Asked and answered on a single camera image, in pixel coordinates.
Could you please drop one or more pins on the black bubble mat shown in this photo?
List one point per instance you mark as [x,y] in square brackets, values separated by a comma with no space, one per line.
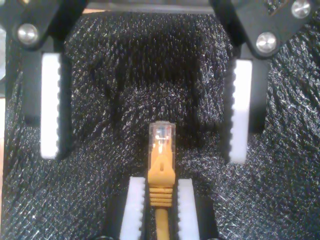
[150,75]

